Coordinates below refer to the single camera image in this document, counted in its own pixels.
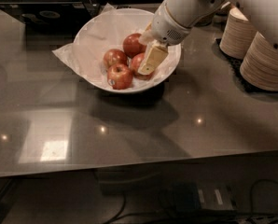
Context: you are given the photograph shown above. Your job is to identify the stack of paper plates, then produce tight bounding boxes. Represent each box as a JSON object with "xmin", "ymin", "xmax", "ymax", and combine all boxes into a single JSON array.
[
  {"xmin": 219, "ymin": 7, "xmax": 257, "ymax": 60},
  {"xmin": 240, "ymin": 32, "xmax": 278, "ymax": 91}
]

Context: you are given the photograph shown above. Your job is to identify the black mat under plates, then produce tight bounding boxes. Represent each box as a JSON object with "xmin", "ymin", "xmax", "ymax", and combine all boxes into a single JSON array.
[{"xmin": 222, "ymin": 51, "xmax": 278, "ymax": 92}]

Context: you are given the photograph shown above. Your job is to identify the front stack of paper plates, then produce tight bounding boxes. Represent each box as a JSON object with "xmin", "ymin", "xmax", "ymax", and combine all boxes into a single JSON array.
[{"xmin": 240, "ymin": 32, "xmax": 278, "ymax": 91}]

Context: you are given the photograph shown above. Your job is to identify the white paper liner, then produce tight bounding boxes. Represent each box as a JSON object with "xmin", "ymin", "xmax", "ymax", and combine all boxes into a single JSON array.
[{"xmin": 52, "ymin": 3, "xmax": 178, "ymax": 91}]

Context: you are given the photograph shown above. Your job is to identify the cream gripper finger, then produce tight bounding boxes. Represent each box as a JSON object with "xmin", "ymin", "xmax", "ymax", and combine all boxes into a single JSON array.
[
  {"xmin": 138, "ymin": 22, "xmax": 154, "ymax": 46},
  {"xmin": 138, "ymin": 40, "xmax": 168, "ymax": 76}
]

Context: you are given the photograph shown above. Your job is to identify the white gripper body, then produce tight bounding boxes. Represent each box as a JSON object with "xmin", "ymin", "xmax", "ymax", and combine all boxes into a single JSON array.
[{"xmin": 151, "ymin": 0, "xmax": 190, "ymax": 46}]

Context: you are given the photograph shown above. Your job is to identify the dark box under table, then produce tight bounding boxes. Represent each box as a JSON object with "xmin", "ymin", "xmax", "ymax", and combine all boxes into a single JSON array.
[{"xmin": 173, "ymin": 182, "xmax": 237, "ymax": 215}]

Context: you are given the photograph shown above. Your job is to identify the white bowl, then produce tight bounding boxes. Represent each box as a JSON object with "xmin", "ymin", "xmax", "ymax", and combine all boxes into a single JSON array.
[{"xmin": 73, "ymin": 7, "xmax": 182, "ymax": 94}]

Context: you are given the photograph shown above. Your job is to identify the black induction cooktop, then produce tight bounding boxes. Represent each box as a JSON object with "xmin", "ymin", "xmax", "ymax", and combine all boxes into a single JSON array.
[{"xmin": 0, "ymin": 2, "xmax": 100, "ymax": 36}]

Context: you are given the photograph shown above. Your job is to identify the red yellow apple at right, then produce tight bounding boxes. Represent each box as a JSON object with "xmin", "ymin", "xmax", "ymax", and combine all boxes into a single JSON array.
[{"xmin": 130, "ymin": 53, "xmax": 153, "ymax": 80}]

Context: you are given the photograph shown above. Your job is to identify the rear stack of paper plates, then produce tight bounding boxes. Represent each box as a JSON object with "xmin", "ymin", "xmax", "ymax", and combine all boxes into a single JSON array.
[{"xmin": 219, "ymin": 7, "xmax": 257, "ymax": 60}]

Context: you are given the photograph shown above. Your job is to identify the black cable left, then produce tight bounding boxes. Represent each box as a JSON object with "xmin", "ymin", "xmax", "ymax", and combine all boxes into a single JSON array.
[{"xmin": 93, "ymin": 168, "xmax": 128, "ymax": 224}]

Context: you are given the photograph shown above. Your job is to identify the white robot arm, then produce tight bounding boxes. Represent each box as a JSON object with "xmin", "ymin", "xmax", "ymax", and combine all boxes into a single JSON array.
[{"xmin": 139, "ymin": 0, "xmax": 278, "ymax": 75}]

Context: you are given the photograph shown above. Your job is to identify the black cable right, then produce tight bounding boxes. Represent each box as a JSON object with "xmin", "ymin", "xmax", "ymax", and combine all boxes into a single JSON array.
[{"xmin": 145, "ymin": 178, "xmax": 278, "ymax": 224}]

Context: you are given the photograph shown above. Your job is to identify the black cable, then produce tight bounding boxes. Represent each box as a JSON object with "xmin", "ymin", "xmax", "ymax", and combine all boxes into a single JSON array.
[
  {"xmin": 145, "ymin": 178, "xmax": 278, "ymax": 224},
  {"xmin": 93, "ymin": 168, "xmax": 128, "ymax": 224}
]

